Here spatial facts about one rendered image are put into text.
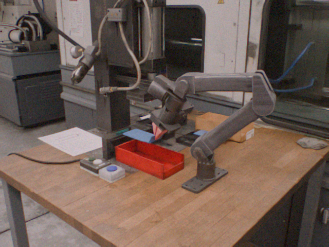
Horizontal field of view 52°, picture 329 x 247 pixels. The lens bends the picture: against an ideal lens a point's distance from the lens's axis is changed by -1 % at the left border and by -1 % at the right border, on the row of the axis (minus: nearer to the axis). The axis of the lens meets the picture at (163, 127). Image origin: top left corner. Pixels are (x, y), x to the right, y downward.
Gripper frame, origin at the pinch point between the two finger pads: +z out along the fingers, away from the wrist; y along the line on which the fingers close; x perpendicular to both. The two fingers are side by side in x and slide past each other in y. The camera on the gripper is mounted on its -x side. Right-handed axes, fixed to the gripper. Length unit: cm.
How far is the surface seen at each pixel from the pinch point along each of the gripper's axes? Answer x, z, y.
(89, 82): -89, 91, 127
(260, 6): -76, -40, 23
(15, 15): -167, 184, 385
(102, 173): 19.1, 13.4, 2.1
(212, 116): -54, 11, 5
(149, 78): -18.3, -3.8, 25.5
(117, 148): 5.7, 13.4, 9.3
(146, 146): -5.8, 12.8, 4.8
